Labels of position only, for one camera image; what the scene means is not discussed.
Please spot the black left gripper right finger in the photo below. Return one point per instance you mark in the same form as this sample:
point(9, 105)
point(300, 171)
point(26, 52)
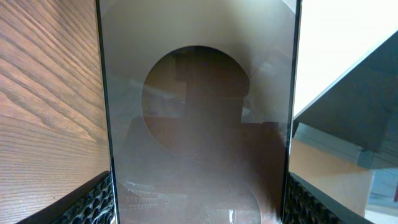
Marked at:
point(306, 204)

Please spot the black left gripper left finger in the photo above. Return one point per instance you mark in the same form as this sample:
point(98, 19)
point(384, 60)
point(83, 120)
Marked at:
point(92, 202)

